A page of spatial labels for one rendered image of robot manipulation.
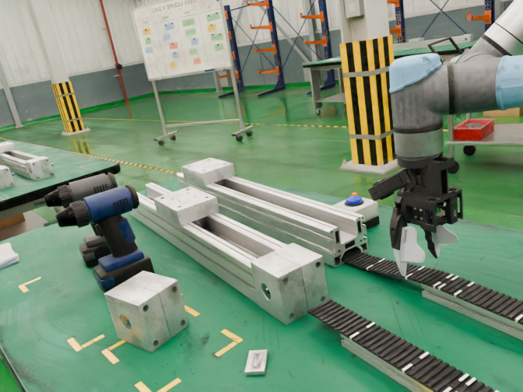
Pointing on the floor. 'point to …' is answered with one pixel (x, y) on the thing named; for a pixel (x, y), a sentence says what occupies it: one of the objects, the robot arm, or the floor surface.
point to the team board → (185, 47)
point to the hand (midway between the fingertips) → (416, 260)
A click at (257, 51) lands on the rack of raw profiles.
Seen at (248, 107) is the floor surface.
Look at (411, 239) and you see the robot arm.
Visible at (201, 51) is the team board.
